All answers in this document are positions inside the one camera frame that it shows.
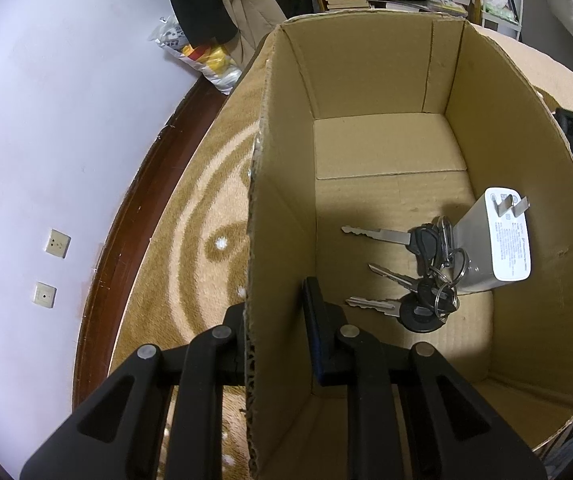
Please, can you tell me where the bunch of black-headed keys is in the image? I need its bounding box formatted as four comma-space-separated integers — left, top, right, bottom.
341, 217, 469, 334

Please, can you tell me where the white USB charger plug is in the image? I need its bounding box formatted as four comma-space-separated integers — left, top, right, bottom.
453, 186, 531, 294

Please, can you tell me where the cardboard box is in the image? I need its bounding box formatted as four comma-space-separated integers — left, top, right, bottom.
245, 10, 573, 479

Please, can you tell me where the beige brown patterned rug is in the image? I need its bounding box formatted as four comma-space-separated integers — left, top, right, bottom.
108, 24, 573, 480

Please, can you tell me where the beige hanging coat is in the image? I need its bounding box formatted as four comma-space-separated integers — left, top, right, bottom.
222, 0, 286, 70

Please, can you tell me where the plastic bag with yellow items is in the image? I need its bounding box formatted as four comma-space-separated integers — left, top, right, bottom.
148, 15, 242, 96

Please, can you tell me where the black hanging coat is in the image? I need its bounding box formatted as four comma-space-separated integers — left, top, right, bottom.
170, 0, 238, 46

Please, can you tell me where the lower white wall socket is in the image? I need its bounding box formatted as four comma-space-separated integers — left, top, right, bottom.
32, 282, 56, 309

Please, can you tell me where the white wall socket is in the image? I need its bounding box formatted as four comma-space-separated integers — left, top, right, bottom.
44, 229, 72, 259
32, 282, 56, 309

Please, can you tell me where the upper white wall socket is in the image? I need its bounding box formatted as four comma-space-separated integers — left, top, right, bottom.
44, 229, 72, 259

